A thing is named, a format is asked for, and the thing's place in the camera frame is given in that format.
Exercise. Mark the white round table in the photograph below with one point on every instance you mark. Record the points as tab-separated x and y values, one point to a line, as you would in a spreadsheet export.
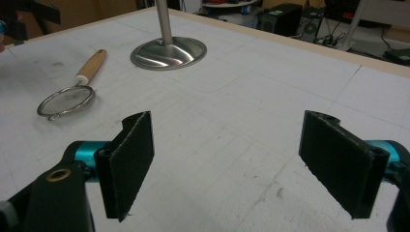
230	4

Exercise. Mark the flat black box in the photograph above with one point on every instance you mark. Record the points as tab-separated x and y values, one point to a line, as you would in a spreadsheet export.
398	56

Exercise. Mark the black computer tower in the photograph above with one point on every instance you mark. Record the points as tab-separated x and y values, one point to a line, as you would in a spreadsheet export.
283	19

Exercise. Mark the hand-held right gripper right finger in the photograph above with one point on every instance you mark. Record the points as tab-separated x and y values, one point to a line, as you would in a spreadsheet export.
341	164

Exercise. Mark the white grid mat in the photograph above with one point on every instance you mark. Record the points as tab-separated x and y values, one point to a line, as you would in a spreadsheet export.
225	106

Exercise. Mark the steel stand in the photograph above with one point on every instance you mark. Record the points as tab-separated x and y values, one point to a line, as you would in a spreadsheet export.
167	53

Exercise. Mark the white metal floor stand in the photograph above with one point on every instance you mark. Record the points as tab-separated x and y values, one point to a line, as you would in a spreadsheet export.
353	25

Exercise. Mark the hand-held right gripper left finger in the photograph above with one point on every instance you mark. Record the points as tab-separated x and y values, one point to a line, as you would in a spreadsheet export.
127	167

